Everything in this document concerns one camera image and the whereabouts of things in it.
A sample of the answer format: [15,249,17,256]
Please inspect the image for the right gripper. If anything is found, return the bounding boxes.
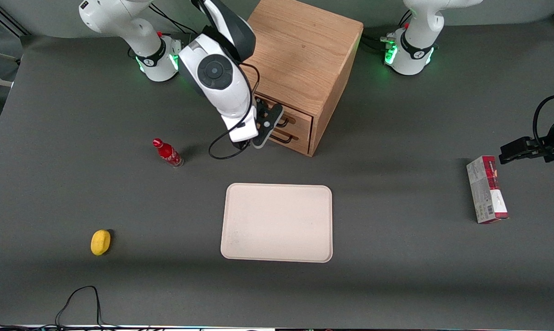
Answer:
[222,97,285,149]

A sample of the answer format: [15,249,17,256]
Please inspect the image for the wooden drawer with gripped handle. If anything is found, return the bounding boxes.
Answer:
[254,94,314,138]

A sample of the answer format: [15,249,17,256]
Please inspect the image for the wooden two-drawer cabinet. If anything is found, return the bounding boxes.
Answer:
[242,0,364,158]

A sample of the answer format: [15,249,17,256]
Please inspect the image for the grey and red carton box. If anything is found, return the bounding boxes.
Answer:
[466,155,509,224]

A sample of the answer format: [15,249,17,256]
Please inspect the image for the red soda bottle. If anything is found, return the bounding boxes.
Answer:
[152,137,184,169]

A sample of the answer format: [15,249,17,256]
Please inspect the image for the cream rectangular tray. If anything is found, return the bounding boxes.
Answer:
[220,183,333,263]

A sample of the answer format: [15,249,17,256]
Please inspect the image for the yellow lemon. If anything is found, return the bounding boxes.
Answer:
[91,229,112,256]

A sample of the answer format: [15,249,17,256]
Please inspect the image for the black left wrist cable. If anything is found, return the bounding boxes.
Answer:
[532,94,554,148]

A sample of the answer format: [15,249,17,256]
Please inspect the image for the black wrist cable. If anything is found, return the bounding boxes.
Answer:
[208,63,261,160]
[532,94,554,148]

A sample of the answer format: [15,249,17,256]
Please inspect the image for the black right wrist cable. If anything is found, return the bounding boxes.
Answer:
[208,63,261,160]

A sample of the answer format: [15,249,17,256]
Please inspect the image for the black right arm base cables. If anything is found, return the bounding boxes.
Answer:
[149,4,200,59]

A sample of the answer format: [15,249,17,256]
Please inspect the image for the black arm base cables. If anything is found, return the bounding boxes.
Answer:
[360,11,413,52]
[149,4,200,59]

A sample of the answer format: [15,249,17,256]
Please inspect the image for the black left arm base cables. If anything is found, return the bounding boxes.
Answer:
[360,11,413,52]

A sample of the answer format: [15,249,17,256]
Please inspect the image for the thin black looped cable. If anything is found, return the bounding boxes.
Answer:
[55,285,121,330]

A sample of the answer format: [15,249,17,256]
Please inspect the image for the dark metal frame strut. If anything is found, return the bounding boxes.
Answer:
[0,0,31,37]

